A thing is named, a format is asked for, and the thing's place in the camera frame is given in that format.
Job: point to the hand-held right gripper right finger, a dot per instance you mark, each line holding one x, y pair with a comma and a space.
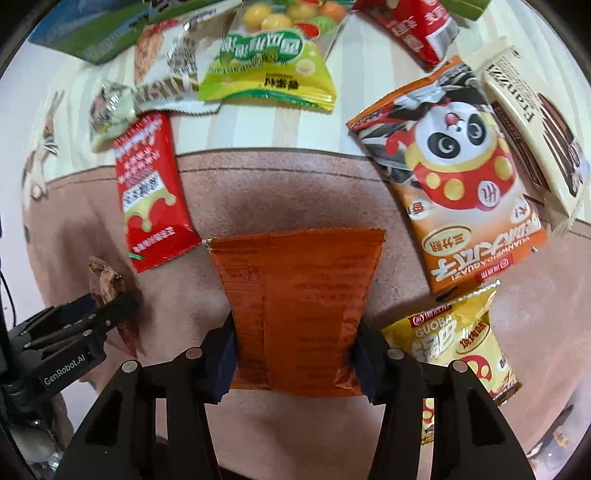
367, 369

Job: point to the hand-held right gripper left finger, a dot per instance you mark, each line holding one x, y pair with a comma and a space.
224, 364

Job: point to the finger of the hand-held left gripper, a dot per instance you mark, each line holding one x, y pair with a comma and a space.
78, 304
120, 307

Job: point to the brown clear snack packet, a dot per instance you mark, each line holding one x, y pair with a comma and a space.
104, 279

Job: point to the cardboard box blue green print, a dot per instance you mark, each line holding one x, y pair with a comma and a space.
115, 32

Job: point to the slim red snack packet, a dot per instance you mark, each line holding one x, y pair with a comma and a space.
147, 184

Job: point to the small pale green snack packet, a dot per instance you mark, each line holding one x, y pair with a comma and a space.
108, 115

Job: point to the striped cat print blanket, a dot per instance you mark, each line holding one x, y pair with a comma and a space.
300, 184

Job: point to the orange panda print snack packet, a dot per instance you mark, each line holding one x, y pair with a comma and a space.
461, 184

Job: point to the white brown snack packet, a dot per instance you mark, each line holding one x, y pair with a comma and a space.
161, 69

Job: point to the green yellow snack packet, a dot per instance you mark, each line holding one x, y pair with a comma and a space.
263, 69

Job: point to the cream chocolate biscuit packet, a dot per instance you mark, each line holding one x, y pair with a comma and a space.
521, 106

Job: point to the red white snack packet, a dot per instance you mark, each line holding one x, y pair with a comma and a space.
420, 32

